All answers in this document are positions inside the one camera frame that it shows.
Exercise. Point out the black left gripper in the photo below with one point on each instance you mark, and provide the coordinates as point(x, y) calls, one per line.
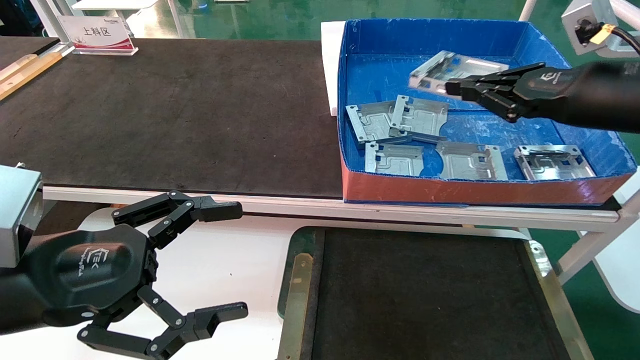
point(95, 270)

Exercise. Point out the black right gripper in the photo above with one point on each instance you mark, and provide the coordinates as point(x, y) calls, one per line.
point(547, 92)

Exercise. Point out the stamped grey metal bracket plate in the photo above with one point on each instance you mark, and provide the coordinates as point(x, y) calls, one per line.
point(420, 117)
point(367, 122)
point(550, 165)
point(470, 162)
point(395, 160)
point(450, 67)

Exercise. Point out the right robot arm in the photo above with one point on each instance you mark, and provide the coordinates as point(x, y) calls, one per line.
point(610, 100)

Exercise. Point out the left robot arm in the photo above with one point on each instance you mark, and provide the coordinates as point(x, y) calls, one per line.
point(15, 300)

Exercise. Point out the black container tray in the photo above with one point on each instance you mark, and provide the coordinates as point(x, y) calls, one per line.
point(425, 290)

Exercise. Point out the white platform board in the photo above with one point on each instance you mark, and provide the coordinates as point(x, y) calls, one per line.
point(240, 270)

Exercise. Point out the blue corrugated plastic bin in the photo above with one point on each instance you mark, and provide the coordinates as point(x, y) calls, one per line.
point(390, 65)

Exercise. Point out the large black table mat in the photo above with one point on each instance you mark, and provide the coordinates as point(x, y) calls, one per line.
point(175, 115)

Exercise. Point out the white red sign plate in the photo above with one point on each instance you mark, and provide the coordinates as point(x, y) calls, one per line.
point(97, 32)

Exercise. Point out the wooden strip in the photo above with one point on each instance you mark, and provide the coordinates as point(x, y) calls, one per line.
point(30, 72)

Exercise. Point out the aluminium table frame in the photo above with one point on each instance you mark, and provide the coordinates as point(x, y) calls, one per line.
point(280, 204)

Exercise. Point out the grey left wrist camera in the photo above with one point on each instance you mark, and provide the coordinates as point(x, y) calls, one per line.
point(17, 215)

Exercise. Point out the white frame posts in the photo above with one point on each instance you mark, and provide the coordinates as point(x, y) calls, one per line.
point(50, 17)

